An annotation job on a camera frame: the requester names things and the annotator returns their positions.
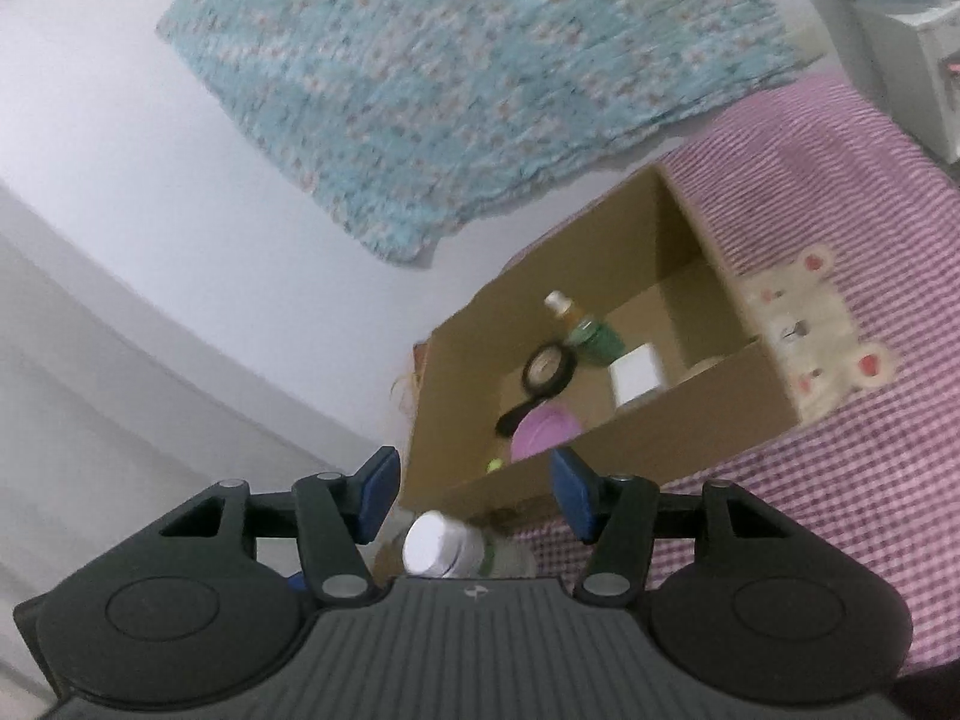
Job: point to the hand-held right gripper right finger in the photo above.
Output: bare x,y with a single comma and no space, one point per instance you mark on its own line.
570,495

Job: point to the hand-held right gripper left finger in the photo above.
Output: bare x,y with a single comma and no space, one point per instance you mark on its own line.
379,495

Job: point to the purple tape roll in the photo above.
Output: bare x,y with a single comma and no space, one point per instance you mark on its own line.
547,431

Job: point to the white supplement bottle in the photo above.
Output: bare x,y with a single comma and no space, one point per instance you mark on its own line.
435,544

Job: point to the small black hairbrush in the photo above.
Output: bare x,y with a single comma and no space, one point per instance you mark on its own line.
510,421

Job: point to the black tape roll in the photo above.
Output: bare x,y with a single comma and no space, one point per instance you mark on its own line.
568,367

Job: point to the brown cardboard box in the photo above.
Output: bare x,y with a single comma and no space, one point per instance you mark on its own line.
675,420

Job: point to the white charger plug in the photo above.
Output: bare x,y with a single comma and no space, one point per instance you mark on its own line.
637,379

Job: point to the green dropper bottle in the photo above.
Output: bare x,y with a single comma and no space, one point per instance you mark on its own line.
596,341

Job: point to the red gift bag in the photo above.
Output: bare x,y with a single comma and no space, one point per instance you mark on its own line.
411,390

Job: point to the purple checked tablecloth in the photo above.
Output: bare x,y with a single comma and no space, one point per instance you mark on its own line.
862,427

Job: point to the blue floral cloth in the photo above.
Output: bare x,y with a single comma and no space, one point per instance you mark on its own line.
450,90

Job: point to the white water dispenser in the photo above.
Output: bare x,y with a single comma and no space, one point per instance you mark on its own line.
915,60

